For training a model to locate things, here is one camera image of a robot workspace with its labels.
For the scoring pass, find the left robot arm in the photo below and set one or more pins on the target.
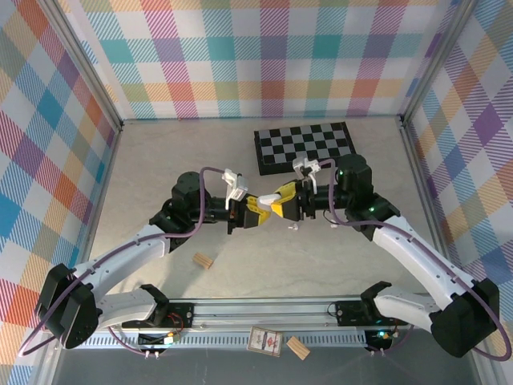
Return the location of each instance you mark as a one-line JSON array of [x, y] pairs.
[[120, 252]]

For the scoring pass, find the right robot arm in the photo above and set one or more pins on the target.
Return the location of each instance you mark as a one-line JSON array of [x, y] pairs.
[[421, 256]]

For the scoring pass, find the black grey folding chessboard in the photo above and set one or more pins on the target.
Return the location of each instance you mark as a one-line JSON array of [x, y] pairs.
[[304, 144]]

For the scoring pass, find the wooden block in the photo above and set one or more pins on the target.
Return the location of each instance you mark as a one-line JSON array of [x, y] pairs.
[[297, 347], [203, 260]]

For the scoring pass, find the playing card box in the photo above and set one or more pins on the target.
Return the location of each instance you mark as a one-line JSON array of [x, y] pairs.
[[265, 341]]

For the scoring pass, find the black left controller box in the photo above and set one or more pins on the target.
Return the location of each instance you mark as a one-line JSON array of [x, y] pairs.
[[152, 341]]

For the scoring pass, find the black controller box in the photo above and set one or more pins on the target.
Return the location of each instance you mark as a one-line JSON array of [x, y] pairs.
[[152, 341], [378, 339]]

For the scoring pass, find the black right controller box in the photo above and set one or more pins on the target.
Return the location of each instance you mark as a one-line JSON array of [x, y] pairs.
[[378, 339]]

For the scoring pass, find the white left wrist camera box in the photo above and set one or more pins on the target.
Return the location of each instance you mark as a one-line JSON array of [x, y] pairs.
[[239, 186]]

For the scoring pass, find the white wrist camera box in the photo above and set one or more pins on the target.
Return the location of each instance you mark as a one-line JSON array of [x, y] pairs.
[[239, 186], [304, 164]]

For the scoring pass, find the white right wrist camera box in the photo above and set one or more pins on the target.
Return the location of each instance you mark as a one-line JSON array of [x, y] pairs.
[[304, 164]]

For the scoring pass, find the aluminium side rail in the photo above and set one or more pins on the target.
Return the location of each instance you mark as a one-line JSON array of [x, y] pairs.
[[100, 208], [429, 200]]

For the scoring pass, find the aluminium frame rail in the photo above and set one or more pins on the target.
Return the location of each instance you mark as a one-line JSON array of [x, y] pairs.
[[260, 313]]

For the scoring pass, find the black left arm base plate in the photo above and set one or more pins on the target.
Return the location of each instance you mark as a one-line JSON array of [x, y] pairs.
[[188, 310]]

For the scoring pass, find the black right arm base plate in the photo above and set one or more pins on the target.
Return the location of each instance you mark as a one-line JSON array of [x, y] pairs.
[[348, 314]]

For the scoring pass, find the aluminium frame post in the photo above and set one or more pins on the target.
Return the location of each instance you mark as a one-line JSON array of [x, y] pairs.
[[435, 60], [88, 66]]

